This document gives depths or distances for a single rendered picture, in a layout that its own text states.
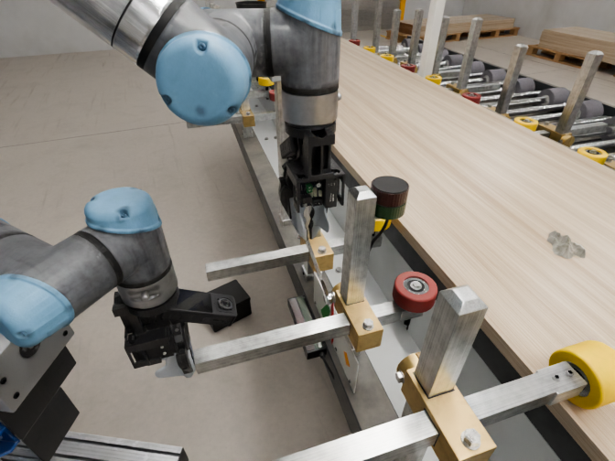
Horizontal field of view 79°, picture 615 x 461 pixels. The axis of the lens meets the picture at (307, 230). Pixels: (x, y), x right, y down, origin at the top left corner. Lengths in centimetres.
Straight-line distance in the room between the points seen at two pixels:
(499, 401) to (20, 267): 56
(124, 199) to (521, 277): 71
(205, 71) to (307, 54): 17
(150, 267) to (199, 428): 116
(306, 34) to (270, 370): 141
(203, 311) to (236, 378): 111
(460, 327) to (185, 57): 36
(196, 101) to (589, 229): 92
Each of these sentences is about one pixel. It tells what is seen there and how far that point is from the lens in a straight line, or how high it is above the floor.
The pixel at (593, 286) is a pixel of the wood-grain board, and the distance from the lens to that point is 89.
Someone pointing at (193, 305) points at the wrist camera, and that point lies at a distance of 58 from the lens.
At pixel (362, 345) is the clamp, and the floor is 84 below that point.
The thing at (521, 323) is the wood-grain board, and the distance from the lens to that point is 75.
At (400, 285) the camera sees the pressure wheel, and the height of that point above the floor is 91.
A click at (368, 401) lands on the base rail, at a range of 81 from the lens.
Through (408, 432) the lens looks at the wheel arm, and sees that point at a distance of 51.
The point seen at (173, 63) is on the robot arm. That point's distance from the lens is 34.
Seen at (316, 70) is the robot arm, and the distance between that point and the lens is 48.
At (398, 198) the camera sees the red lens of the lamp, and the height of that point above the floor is 110.
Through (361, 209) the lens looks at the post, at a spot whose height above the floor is 109.
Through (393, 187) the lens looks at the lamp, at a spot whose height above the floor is 111.
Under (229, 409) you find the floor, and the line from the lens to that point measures 162.
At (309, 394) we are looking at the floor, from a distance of 161.
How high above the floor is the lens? 141
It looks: 37 degrees down
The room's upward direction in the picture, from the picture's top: straight up
